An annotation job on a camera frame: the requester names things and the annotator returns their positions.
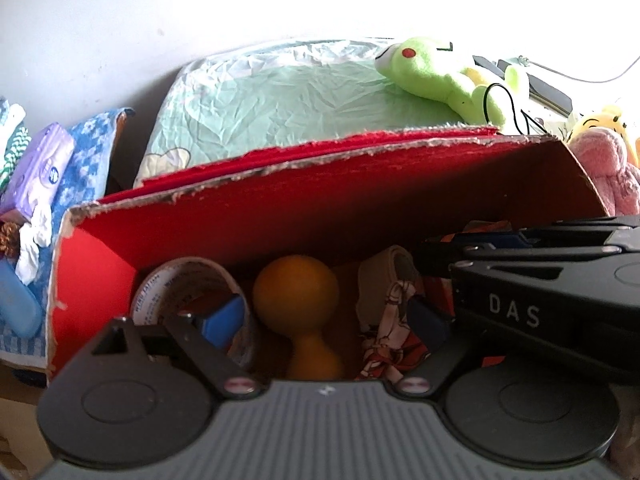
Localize beige leather strap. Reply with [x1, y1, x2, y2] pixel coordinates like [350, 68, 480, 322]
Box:
[354, 245, 421, 331]

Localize yellow tiger plush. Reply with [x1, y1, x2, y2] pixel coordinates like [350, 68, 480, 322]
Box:
[570, 105, 639, 167]

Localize black cable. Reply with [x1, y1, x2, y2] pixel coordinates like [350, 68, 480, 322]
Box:
[516, 53, 640, 85]

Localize large red cardboard box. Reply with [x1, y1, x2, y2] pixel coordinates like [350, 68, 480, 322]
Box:
[47, 127, 606, 376]

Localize pink teddy bear plush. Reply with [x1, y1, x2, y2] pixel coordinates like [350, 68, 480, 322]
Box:
[568, 127, 639, 217]

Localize purple tissue pack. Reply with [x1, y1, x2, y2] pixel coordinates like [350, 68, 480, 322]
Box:
[1, 122, 75, 224]

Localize small red gift box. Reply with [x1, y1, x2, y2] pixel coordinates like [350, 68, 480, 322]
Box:
[439, 220, 512, 243]

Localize orange wooden massager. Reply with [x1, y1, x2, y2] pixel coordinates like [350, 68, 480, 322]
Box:
[253, 255, 343, 382]

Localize blue glasses case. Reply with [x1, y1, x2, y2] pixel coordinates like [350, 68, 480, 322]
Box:
[0, 259, 43, 338]

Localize green frog plush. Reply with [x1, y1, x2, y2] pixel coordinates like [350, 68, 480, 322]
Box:
[374, 38, 529, 134]

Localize red white scarf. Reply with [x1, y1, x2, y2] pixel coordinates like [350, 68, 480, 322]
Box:
[356, 281, 430, 384]

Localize white printed tape roll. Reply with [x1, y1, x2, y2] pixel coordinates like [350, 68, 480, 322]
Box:
[130, 257, 254, 367]

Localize folded green striped clothes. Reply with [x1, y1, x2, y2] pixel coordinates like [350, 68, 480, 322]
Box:
[0, 96, 32, 191]

